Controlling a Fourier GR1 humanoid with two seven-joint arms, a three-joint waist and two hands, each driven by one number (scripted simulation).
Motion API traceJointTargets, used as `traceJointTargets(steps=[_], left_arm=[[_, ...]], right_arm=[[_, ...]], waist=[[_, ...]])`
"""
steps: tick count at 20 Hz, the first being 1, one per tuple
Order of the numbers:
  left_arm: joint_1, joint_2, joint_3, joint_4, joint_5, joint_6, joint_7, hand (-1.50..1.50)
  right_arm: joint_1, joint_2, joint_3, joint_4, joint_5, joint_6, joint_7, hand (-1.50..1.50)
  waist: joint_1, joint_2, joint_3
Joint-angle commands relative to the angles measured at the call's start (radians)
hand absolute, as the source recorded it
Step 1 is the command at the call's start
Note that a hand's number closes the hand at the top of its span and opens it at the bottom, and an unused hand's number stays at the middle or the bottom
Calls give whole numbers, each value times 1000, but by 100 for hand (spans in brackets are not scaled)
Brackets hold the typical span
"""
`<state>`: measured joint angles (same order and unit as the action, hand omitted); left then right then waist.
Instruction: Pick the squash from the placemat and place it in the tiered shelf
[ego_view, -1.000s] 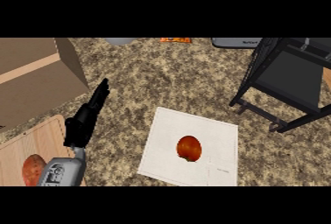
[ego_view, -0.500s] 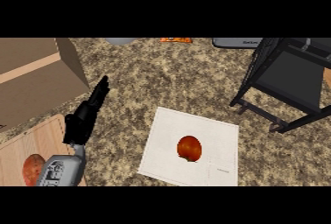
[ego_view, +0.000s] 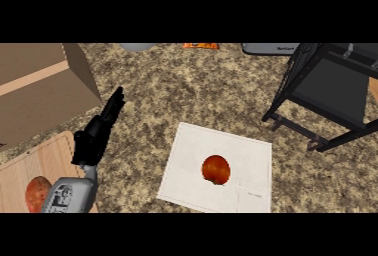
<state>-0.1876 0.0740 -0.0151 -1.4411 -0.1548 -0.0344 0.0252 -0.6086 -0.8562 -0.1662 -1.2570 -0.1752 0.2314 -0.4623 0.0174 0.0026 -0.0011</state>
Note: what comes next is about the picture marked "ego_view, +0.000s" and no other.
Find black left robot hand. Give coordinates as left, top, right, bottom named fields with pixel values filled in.
left=71, top=86, right=125, bottom=167

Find white placemat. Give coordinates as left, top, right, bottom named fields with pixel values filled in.
left=156, top=121, right=273, bottom=214

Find orange squash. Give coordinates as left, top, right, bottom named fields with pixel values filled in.
left=201, top=154, right=232, bottom=186

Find black tiered shelf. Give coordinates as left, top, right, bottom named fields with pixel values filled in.
left=260, top=42, right=378, bottom=153

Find wooden cutting board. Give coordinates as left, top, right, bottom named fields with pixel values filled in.
left=0, top=130, right=99, bottom=214

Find brown cardboard box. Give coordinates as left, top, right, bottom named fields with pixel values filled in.
left=0, top=42, right=103, bottom=155

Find brown sweet potato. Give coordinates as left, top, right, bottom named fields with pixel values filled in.
left=24, top=175, right=55, bottom=214

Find grey round object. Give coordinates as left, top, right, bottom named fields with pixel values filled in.
left=118, top=42, right=156, bottom=53

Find orange packet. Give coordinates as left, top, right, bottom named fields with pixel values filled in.
left=182, top=42, right=220, bottom=50

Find grey appliance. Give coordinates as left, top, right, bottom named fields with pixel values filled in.
left=239, top=42, right=301, bottom=56

